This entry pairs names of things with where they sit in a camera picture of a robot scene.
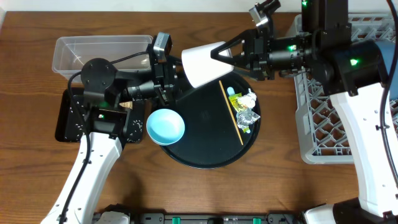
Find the white light-blue bowl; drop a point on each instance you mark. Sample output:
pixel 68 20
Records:
pixel 165 127

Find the green yellow wrapper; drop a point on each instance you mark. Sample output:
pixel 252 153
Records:
pixel 238 107

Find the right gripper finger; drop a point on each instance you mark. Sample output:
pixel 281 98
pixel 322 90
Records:
pixel 239 39
pixel 238 62

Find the crumpled foil wrapper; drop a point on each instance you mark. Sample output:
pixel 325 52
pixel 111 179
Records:
pixel 246 117

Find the round black serving tray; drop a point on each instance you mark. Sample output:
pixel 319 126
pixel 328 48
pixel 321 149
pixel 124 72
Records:
pixel 210 139

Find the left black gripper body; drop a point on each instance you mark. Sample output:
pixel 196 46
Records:
pixel 163 84

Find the dark blue plate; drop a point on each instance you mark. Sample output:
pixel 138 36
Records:
pixel 387 50

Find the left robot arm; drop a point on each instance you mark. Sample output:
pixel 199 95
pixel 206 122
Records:
pixel 104 123

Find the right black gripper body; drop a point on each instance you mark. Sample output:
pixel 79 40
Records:
pixel 253 55

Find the scattered rice grains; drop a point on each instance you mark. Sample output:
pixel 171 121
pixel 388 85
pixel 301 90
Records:
pixel 136 127

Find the grey dishwasher rack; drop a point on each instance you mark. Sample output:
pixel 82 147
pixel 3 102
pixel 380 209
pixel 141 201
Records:
pixel 321 135

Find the light blue plastic spoon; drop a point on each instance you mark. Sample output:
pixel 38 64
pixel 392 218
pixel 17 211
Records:
pixel 230 91

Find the crumpled white tissue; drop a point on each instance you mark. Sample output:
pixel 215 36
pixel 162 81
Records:
pixel 248 100

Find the black rectangular tray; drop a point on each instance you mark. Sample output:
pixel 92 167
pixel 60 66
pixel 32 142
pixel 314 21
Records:
pixel 68 124

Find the brown food scrap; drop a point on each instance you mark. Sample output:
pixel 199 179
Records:
pixel 128 105

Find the clear plastic bin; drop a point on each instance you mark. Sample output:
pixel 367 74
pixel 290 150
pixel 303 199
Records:
pixel 71 53

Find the pink cup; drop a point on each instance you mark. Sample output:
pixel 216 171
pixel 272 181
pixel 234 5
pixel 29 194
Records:
pixel 200 68

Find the wooden chopstick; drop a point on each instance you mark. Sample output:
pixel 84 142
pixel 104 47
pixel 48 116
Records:
pixel 230 112

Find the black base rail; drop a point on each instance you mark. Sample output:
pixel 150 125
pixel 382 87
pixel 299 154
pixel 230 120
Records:
pixel 121 214

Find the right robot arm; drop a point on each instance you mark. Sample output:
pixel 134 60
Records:
pixel 355 77

